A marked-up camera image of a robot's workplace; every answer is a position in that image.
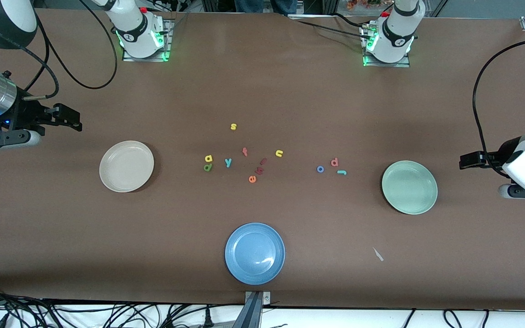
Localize beige round plate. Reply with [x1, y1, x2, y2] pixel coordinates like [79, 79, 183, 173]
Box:
[99, 140, 155, 193]

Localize green round plate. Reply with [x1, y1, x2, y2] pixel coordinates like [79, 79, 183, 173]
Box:
[381, 160, 438, 215]

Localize brown table cover sheet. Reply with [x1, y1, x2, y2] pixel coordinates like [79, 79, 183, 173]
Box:
[0, 8, 525, 311]

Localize blue round plate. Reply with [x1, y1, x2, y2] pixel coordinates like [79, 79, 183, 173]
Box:
[225, 222, 286, 286]

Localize person in blue jeans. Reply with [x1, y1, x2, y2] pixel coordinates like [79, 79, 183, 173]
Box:
[234, 0, 299, 15]

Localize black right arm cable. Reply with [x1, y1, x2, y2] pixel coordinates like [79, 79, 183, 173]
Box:
[14, 0, 118, 100]

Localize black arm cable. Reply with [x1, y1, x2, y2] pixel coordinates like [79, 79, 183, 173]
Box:
[14, 0, 118, 100]
[472, 39, 525, 178]

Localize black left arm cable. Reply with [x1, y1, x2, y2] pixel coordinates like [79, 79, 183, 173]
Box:
[472, 39, 525, 178]

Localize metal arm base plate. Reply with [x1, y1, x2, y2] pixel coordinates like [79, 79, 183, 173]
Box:
[122, 18, 173, 62]
[360, 23, 411, 68]

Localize black cable on table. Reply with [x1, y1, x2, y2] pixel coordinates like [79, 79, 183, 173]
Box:
[290, 14, 372, 39]

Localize aluminium camera post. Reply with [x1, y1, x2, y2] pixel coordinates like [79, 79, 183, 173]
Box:
[233, 291, 272, 328]

